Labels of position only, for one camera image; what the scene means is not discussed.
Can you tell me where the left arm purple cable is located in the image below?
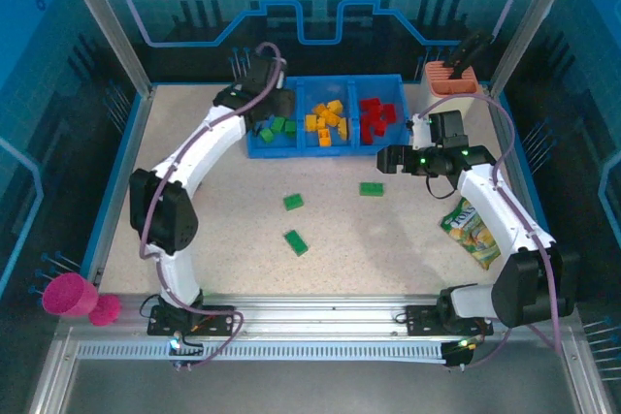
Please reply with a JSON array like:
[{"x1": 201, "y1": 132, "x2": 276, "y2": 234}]
[{"x1": 139, "y1": 43, "x2": 244, "y2": 369}]

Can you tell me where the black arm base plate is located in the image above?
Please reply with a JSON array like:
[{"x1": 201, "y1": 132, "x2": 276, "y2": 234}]
[
  {"x1": 147, "y1": 304, "x2": 238, "y2": 337},
  {"x1": 405, "y1": 304, "x2": 495, "y2": 337}
]

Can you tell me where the magenta ball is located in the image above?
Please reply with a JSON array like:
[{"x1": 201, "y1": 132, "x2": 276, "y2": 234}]
[{"x1": 88, "y1": 293, "x2": 121, "y2": 327}]

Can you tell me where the green yellow candy bag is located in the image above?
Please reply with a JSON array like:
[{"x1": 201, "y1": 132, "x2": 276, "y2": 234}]
[{"x1": 440, "y1": 197, "x2": 502, "y2": 271}]

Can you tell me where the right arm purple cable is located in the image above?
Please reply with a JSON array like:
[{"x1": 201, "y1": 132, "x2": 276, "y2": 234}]
[{"x1": 419, "y1": 93, "x2": 564, "y2": 369}]

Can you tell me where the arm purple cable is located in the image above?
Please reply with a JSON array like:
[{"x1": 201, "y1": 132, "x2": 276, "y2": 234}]
[
  {"x1": 139, "y1": 43, "x2": 244, "y2": 369},
  {"x1": 419, "y1": 93, "x2": 564, "y2": 369}
]

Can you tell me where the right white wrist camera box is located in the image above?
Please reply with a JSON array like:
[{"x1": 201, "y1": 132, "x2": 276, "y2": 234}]
[{"x1": 409, "y1": 114, "x2": 432, "y2": 149}]

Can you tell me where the black handled knife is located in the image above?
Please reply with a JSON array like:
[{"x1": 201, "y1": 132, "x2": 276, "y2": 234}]
[{"x1": 444, "y1": 30, "x2": 494, "y2": 81}]

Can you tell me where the aluminium mounting rail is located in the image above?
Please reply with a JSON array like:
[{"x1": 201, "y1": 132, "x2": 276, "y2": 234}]
[{"x1": 55, "y1": 293, "x2": 583, "y2": 345}]

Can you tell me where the small black electronics box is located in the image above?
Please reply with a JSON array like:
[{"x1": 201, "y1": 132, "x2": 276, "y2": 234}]
[
  {"x1": 441, "y1": 335, "x2": 479, "y2": 370},
  {"x1": 168, "y1": 331, "x2": 206, "y2": 370}
]

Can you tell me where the magenta cup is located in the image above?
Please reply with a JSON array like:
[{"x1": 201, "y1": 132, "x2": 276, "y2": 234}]
[{"x1": 42, "y1": 272, "x2": 101, "y2": 321}]

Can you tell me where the aluminium table edge rail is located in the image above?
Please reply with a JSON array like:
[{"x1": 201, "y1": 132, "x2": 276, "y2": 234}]
[
  {"x1": 487, "y1": 86, "x2": 559, "y2": 302},
  {"x1": 80, "y1": 86, "x2": 159, "y2": 289}
]

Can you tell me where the thin black cable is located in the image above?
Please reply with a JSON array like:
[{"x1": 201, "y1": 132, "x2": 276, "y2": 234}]
[{"x1": 425, "y1": 175, "x2": 461, "y2": 200}]

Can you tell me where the aluminium frame post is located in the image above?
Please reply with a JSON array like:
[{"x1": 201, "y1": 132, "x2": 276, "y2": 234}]
[
  {"x1": 51, "y1": 0, "x2": 157, "y2": 95},
  {"x1": 486, "y1": 0, "x2": 587, "y2": 98}
]

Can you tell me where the grey metal panel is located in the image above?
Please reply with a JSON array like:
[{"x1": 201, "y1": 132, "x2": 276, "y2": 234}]
[{"x1": 28, "y1": 355, "x2": 612, "y2": 414}]

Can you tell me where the slotted white cable duct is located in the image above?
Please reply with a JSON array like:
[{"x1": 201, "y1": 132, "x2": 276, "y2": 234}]
[{"x1": 77, "y1": 339, "x2": 450, "y2": 365}]

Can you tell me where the cream knife block pink top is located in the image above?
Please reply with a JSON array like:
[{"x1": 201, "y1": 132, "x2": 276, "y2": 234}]
[{"x1": 419, "y1": 60, "x2": 481, "y2": 117}]

